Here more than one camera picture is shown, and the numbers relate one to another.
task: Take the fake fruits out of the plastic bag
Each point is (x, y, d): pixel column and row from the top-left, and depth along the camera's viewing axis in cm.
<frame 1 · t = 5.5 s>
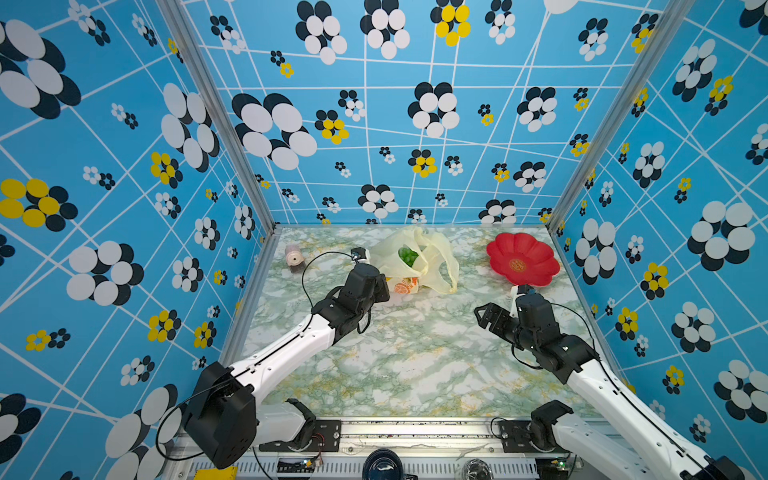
left hand: (385, 276, 82), fingers closed
right hand: (487, 315, 80), fingers open
translucent yellowish plastic bag: (435, 268, 95), point 11 cm above the table
red flower-shaped plate: (522, 259, 111), on the table
small pink roll object: (293, 255, 103), point 8 cm above the table
fake green grapes bunch: (407, 255, 88), point 20 cm above the table

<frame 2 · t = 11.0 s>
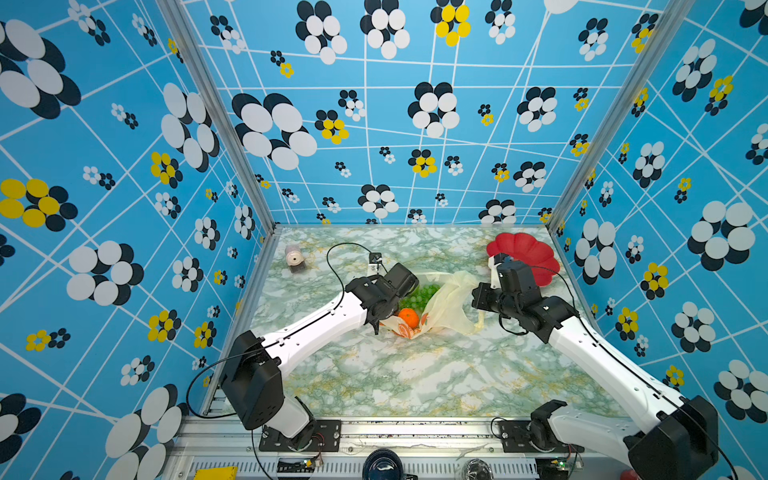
left hand: (381, 293, 82), fingers open
right hand: (473, 291, 81), fingers closed
translucent yellowish plastic bag: (453, 308, 84), point 14 cm above the table
fake green grapes bunch: (418, 297, 96), point 5 cm above the table
fake orange: (410, 316, 91), point 6 cm above the table
the other named things where they were.

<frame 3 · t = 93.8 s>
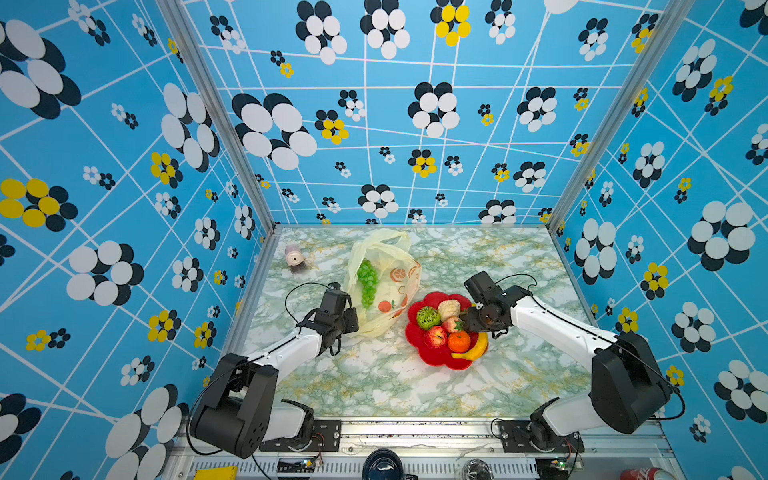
left hand: (353, 314, 92), fingers closed
right hand: (479, 321, 88), fingers open
translucent yellowish plastic bag: (383, 278, 107), on the table
red flower-shaped plate: (417, 337, 90), point 3 cm above the table
fake green grapes bunch: (368, 278, 101), point 5 cm above the table
fake orange: (459, 341, 86), point 5 cm above the table
fake green custard apple: (427, 317, 90), point 7 cm above the table
fake red apple: (436, 336, 86), point 6 cm above the table
fake yellow banana: (477, 351, 82), point 8 cm above the table
the other named things where they were.

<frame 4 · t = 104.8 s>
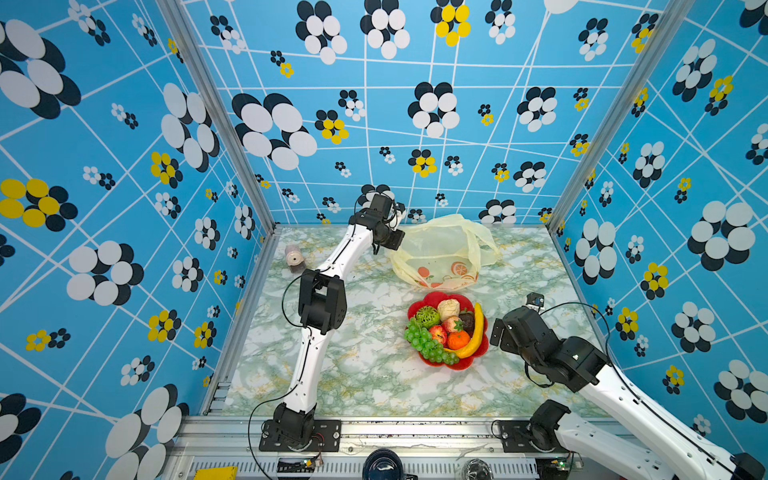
left hand: (399, 238, 101), fingers closed
right hand: (510, 330, 77), fingers open
translucent yellowish plastic bag: (443, 253, 110), point 3 cm above the table
fake green grapes bunch: (420, 338, 82), point 10 cm above the table
fake yellow banana: (470, 346, 84), point 6 cm above the table
fake dark purple fruit: (468, 319, 89), point 7 cm above the table
the other named things where they were.

